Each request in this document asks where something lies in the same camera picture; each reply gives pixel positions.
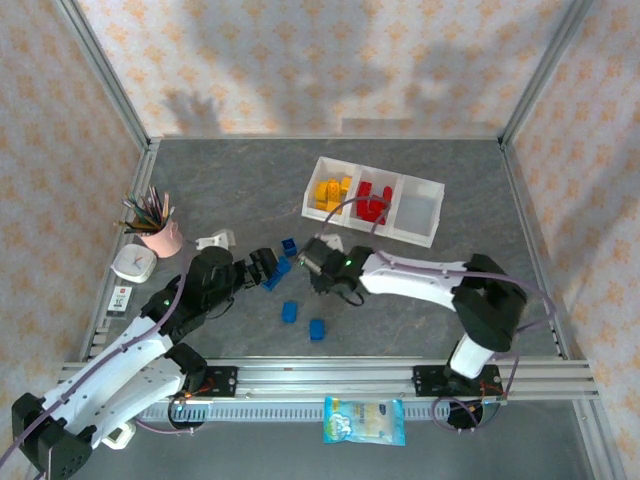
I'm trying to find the aluminium frame bar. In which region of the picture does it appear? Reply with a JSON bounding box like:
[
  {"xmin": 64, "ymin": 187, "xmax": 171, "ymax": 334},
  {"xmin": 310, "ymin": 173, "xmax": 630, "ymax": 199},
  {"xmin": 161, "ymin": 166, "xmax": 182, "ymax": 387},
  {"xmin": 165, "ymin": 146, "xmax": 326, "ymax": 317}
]
[{"xmin": 572, "ymin": 399, "xmax": 617, "ymax": 480}]

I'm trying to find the black round cable port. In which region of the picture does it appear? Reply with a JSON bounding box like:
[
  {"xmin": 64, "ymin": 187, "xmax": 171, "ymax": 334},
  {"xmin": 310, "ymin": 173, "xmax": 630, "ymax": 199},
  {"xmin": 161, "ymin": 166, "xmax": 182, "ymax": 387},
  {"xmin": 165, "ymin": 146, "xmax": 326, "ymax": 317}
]
[{"xmin": 168, "ymin": 397, "xmax": 209, "ymax": 432}]

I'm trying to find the blue snack bag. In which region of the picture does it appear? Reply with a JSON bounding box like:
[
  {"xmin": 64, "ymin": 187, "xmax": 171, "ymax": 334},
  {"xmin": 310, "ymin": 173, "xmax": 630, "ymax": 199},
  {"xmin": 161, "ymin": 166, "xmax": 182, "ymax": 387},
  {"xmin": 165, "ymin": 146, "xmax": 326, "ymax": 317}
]
[{"xmin": 322, "ymin": 395, "xmax": 407, "ymax": 447}]

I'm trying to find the white analog desk clock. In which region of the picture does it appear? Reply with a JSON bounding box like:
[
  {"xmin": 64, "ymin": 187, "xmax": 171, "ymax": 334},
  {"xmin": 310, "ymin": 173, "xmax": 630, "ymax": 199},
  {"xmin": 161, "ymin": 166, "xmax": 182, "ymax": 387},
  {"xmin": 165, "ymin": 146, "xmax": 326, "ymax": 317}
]
[{"xmin": 110, "ymin": 243, "xmax": 158, "ymax": 285}]

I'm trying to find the aluminium frame post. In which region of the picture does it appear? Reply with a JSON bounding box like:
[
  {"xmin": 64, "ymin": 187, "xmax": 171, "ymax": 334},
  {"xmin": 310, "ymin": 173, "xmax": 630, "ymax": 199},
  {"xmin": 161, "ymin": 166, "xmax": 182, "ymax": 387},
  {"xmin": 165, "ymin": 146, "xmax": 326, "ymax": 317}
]
[
  {"xmin": 498, "ymin": 0, "xmax": 595, "ymax": 151},
  {"xmin": 58, "ymin": 0, "xmax": 153, "ymax": 151}
]

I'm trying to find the pink pencil cup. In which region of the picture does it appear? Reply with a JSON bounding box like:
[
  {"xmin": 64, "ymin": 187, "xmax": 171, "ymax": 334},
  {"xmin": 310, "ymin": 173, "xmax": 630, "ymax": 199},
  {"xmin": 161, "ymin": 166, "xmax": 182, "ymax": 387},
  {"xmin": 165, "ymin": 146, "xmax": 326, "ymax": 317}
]
[{"xmin": 135, "ymin": 217, "xmax": 184, "ymax": 259}]

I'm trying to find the wide aluminium base rail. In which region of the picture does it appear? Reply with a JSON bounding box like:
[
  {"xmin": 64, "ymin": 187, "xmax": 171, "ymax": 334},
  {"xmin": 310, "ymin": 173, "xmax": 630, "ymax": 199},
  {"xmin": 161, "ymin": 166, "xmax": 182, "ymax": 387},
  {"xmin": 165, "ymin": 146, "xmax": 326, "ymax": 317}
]
[{"xmin": 57, "ymin": 357, "xmax": 600, "ymax": 401}]

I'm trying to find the small white red card box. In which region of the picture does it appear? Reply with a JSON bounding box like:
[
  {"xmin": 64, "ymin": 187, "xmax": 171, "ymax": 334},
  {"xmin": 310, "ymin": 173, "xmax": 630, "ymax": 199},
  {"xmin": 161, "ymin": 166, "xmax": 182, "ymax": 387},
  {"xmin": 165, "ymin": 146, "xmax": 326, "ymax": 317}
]
[{"xmin": 106, "ymin": 285, "xmax": 136, "ymax": 318}]

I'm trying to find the white plastic bin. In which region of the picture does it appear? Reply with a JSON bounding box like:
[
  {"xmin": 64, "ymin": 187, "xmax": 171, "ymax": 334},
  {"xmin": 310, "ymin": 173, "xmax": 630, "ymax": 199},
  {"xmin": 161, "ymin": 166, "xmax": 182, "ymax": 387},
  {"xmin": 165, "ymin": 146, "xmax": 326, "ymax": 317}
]
[
  {"xmin": 344, "ymin": 164, "xmax": 405, "ymax": 237},
  {"xmin": 301, "ymin": 156, "xmax": 362, "ymax": 226},
  {"xmin": 387, "ymin": 174, "xmax": 446, "ymax": 249}
]

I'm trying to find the thin aluminium frame rail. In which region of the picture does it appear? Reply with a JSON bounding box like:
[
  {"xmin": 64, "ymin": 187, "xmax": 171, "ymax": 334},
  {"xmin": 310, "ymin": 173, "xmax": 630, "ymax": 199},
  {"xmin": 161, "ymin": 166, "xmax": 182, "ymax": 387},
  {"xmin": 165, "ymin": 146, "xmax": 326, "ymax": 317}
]
[{"xmin": 148, "ymin": 134, "xmax": 504, "ymax": 143}]

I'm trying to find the white digital timer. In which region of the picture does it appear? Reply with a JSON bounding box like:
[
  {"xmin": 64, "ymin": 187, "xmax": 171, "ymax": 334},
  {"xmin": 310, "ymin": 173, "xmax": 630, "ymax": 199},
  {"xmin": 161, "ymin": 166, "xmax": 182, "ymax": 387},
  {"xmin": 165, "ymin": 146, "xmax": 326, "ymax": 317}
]
[{"xmin": 102, "ymin": 422, "xmax": 137, "ymax": 451}]

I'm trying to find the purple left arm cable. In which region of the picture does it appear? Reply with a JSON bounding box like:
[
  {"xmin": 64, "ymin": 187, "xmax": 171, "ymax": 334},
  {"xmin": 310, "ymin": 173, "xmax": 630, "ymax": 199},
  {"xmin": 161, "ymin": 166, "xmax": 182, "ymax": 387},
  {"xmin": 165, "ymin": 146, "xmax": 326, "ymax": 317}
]
[{"xmin": 0, "ymin": 238, "xmax": 201, "ymax": 466}]

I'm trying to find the small green circuit board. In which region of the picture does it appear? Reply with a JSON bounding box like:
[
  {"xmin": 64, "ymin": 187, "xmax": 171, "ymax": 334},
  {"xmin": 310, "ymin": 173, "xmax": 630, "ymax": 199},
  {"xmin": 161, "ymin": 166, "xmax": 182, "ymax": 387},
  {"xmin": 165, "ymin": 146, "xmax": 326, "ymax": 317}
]
[{"xmin": 482, "ymin": 392, "xmax": 510, "ymax": 421}]

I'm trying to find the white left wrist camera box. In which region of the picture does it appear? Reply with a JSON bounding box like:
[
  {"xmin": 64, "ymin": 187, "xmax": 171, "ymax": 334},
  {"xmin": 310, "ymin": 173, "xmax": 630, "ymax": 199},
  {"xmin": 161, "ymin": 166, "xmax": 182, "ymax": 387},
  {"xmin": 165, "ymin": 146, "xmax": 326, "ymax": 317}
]
[{"xmin": 195, "ymin": 228, "xmax": 236, "ymax": 251}]

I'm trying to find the coloured pencils bundle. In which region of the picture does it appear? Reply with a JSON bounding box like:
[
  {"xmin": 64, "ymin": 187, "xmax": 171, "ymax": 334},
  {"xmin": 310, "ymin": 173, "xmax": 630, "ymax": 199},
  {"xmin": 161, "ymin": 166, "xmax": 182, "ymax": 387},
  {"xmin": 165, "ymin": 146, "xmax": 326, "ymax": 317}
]
[{"xmin": 113, "ymin": 184, "xmax": 176, "ymax": 235}]

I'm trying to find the aluminium table edge rail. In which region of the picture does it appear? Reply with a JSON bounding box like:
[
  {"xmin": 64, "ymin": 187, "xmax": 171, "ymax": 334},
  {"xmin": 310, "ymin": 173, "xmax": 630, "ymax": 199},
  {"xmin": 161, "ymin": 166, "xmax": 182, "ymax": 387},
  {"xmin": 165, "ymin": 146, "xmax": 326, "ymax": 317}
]
[
  {"xmin": 499, "ymin": 141, "xmax": 574, "ymax": 361},
  {"xmin": 79, "ymin": 141, "xmax": 162, "ymax": 362}
]

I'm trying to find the grey slotted cable duct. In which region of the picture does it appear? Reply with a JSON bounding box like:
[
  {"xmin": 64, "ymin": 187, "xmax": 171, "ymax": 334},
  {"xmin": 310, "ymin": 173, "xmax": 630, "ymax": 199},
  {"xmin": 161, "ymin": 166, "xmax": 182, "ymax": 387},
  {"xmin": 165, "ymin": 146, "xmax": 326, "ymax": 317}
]
[{"xmin": 139, "ymin": 403, "xmax": 451, "ymax": 422}]

